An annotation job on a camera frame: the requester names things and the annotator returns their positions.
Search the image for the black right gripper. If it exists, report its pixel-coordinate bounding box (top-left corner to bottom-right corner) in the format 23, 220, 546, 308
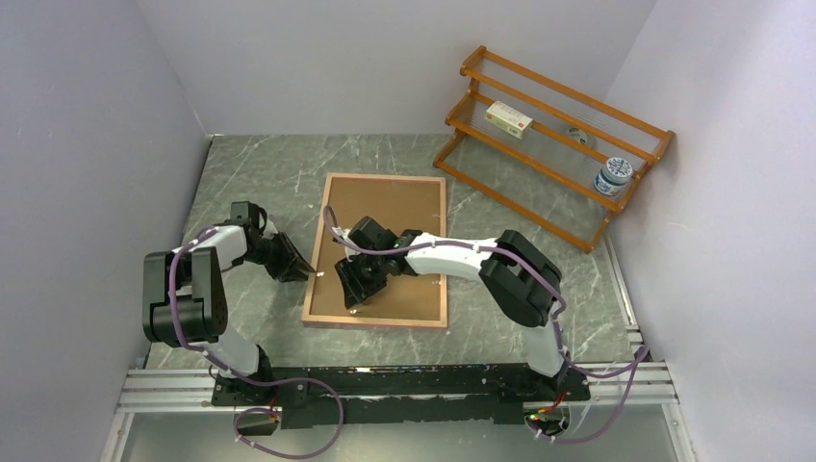
336, 249, 389, 309

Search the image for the blue white round jar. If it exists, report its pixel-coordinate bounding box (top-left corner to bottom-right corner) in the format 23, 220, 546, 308
594, 157, 634, 197

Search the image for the brown cardboard backing board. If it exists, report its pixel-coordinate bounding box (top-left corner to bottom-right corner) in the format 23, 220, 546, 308
307, 177, 445, 322

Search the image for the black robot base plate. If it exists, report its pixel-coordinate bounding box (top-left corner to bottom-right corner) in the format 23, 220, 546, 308
211, 363, 591, 429

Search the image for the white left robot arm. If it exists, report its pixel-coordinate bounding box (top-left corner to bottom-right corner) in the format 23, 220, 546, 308
141, 201, 314, 404

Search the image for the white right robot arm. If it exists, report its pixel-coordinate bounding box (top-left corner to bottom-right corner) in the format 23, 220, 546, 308
326, 217, 567, 399

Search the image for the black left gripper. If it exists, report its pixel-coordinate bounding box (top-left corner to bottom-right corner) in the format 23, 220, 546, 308
239, 231, 315, 283

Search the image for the orange wooden shelf rack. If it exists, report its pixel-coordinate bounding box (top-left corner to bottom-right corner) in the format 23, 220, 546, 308
433, 45, 676, 253

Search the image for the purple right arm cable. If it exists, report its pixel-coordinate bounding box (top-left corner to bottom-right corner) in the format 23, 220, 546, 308
322, 205, 651, 446

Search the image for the pink wooden photo frame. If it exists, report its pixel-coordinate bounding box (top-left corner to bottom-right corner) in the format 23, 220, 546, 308
301, 172, 449, 330

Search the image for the aluminium rail frame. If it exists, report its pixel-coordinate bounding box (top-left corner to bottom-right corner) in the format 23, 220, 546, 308
99, 236, 696, 462

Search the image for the white green small box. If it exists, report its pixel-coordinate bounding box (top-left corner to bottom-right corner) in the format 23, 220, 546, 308
485, 101, 533, 140

